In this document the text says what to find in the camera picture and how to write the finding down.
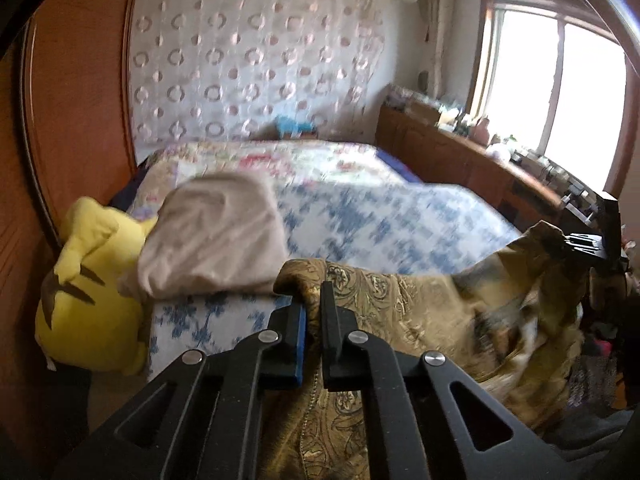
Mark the blue and white floral sheet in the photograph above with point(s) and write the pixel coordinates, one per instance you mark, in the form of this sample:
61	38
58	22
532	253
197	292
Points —
375	220

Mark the window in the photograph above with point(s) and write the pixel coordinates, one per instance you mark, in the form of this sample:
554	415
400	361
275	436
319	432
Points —
550	85

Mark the beige folded cloth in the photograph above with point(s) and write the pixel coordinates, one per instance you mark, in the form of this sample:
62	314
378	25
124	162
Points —
215	240

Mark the blue tissue pack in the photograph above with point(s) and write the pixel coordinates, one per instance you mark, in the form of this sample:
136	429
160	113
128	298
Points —
295	126

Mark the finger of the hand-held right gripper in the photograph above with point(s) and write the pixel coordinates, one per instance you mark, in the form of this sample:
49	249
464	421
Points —
585	247

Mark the floral patchwork quilt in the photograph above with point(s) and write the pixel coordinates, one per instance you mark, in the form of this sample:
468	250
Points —
300	157

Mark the long wooden cabinet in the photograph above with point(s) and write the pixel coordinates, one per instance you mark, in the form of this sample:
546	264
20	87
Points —
440	155

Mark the white wrapped pipe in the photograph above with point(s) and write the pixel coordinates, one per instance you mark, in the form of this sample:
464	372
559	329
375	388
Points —
440	20

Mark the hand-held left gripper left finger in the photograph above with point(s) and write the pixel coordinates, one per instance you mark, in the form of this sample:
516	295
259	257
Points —
299	345

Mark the navy blue blanket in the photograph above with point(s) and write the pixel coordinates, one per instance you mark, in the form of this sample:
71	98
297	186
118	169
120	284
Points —
405	170

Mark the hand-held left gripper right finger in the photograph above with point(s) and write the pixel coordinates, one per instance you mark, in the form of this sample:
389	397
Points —
332	340

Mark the yellow plush toy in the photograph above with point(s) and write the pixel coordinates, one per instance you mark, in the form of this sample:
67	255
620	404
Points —
90	310

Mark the brown wooden louvred wardrobe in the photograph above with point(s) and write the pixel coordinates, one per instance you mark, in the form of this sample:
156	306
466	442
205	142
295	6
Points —
75	110

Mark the golden brown patterned garment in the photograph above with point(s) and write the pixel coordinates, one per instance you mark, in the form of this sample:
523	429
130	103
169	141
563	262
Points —
425	310

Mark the person's dark gray clothing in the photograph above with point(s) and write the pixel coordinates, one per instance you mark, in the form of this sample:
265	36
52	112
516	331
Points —
590	440

